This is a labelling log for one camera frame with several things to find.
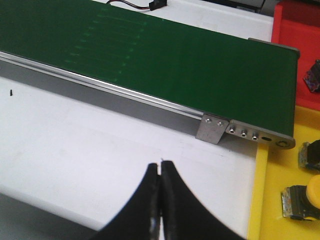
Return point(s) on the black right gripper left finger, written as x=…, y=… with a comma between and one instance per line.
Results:
x=139, y=219

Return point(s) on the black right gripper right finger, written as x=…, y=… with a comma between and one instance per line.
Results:
x=184, y=216

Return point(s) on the red mushroom push button switch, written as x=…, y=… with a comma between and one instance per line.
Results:
x=312, y=77

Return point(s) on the right conveyor support leg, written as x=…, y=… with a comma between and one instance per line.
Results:
x=211, y=129

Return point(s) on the yellow plastic tray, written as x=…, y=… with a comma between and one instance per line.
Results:
x=275, y=170

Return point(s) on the green conveyor belt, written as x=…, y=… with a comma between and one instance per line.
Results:
x=243, y=80

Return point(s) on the aluminium conveyor frame rail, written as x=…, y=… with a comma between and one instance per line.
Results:
x=129, y=102

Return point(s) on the yellow mushroom push button switch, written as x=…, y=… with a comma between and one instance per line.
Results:
x=309, y=156

